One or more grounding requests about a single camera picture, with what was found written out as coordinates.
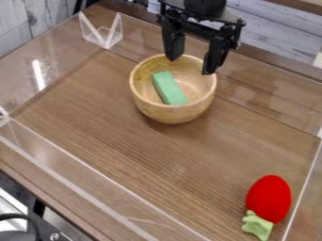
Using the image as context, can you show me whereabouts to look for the black metal table leg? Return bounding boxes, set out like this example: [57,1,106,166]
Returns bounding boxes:
[32,199,45,217]

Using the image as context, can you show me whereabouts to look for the light wooden bowl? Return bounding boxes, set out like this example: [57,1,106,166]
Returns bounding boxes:
[129,55,216,124]

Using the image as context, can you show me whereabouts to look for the green rectangular block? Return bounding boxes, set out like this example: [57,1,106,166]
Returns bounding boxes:
[152,71,188,105]

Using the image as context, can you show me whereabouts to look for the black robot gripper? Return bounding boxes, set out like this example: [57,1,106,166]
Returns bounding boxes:
[158,0,247,75]

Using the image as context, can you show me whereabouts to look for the black cable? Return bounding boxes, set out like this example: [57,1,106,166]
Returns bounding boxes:
[0,213,41,241]

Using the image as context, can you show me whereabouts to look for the clear acrylic table barrier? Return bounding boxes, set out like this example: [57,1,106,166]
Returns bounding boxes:
[0,13,322,241]

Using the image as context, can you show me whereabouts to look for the red plush strawberry toy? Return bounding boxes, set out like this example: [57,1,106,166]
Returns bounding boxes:
[241,175,291,241]

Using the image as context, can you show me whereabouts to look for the clear acrylic corner bracket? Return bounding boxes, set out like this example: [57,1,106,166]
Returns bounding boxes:
[77,12,122,50]

